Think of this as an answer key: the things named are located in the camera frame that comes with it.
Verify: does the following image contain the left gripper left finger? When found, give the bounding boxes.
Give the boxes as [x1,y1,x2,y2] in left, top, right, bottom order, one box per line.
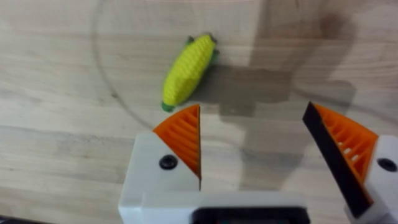
[118,103,202,224]

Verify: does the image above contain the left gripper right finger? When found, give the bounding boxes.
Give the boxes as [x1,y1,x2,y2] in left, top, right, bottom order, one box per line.
[302,101,398,224]

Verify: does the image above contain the yellow knitted corn toy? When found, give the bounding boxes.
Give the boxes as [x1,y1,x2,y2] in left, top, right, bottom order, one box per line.
[160,32,220,113]

